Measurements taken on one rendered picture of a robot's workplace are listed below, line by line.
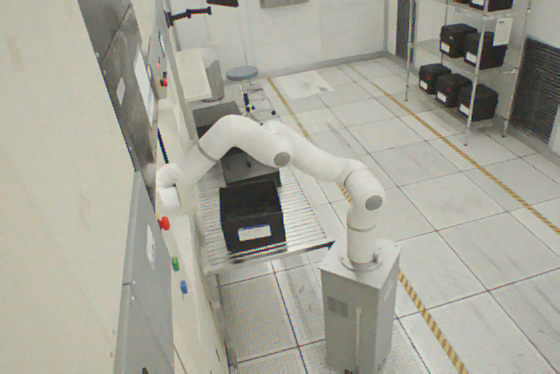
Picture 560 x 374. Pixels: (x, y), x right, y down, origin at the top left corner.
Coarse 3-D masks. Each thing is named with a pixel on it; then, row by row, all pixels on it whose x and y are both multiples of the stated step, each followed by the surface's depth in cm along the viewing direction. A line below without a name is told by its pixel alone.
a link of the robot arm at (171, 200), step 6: (156, 186) 142; (162, 192) 139; (168, 192) 139; (174, 192) 139; (162, 198) 137; (168, 198) 138; (174, 198) 138; (180, 198) 144; (168, 204) 138; (174, 204) 138; (180, 204) 141; (168, 210) 139; (174, 210) 140
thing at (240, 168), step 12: (228, 156) 237; (240, 156) 236; (228, 168) 226; (240, 168) 225; (252, 168) 223; (264, 168) 222; (276, 168) 221; (228, 180) 216; (240, 180) 216; (252, 180) 217; (276, 180) 221
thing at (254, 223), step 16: (224, 192) 200; (240, 192) 201; (256, 192) 203; (272, 192) 204; (224, 208) 205; (240, 208) 207; (256, 208) 205; (272, 208) 207; (224, 224) 177; (240, 224) 178; (256, 224) 179; (272, 224) 180; (224, 240) 182; (240, 240) 183; (256, 240) 184; (272, 240) 185
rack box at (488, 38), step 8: (488, 32) 358; (472, 40) 354; (488, 40) 341; (472, 48) 355; (488, 48) 343; (496, 48) 345; (504, 48) 345; (464, 56) 371; (472, 56) 359; (480, 56) 348; (488, 56) 348; (496, 56) 349; (504, 56) 351; (472, 64) 362; (480, 64) 352; (488, 64) 352; (496, 64) 354
